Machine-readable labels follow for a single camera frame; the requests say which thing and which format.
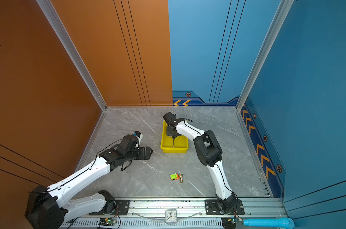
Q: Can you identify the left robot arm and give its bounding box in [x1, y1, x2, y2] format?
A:
[25, 131, 153, 229]

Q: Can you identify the white analog clock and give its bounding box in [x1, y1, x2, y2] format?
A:
[164, 209, 177, 224]

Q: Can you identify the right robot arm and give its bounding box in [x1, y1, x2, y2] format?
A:
[163, 112, 238, 214]

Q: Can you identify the white slotted cable duct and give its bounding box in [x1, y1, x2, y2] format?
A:
[61, 218, 223, 229]

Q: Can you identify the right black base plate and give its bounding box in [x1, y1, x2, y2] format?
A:
[205, 199, 245, 216]

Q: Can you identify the yellow plastic bin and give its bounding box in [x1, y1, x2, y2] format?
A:
[160, 121, 189, 154]

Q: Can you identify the aluminium mounting rail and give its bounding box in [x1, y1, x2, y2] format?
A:
[64, 197, 288, 219]

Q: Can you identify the green circuit board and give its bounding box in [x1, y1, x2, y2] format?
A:
[228, 217, 240, 224]
[98, 218, 118, 228]

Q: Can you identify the blue plastic pipe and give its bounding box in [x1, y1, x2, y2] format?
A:
[242, 218, 295, 229]

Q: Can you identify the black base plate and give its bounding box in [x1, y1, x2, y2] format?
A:
[89, 199, 130, 216]
[205, 199, 245, 216]

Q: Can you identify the brass fitting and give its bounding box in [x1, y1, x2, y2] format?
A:
[178, 174, 184, 183]

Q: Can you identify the right green circuit board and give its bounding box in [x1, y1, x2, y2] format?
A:
[228, 217, 240, 224]

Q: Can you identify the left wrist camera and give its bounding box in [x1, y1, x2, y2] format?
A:
[133, 131, 143, 139]

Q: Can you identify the left green circuit board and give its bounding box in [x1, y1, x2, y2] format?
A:
[98, 218, 118, 228]

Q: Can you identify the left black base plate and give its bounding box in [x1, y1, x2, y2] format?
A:
[89, 199, 130, 216]

